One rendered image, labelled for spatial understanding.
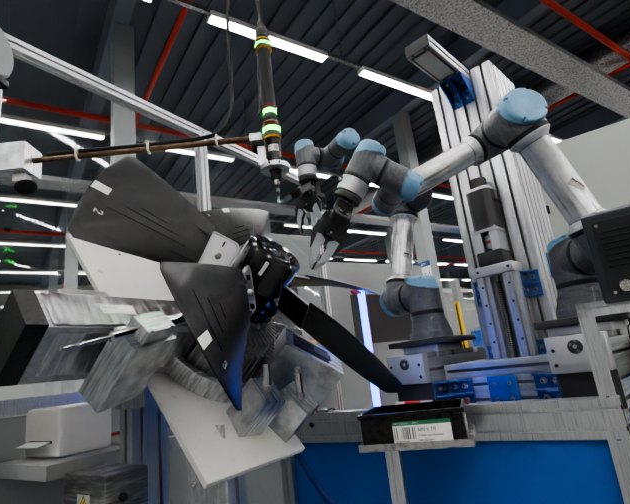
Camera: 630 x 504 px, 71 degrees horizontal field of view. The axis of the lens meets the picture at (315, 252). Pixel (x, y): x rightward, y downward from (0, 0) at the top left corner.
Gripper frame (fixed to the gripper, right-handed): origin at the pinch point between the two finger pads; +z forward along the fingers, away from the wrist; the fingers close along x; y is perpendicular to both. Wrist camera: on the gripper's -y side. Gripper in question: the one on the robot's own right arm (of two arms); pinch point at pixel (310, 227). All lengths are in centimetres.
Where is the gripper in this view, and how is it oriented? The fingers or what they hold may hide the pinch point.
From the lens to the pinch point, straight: 160.4
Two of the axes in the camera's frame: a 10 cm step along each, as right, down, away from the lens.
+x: -8.2, 2.4, 5.3
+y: 5.7, 1.5, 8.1
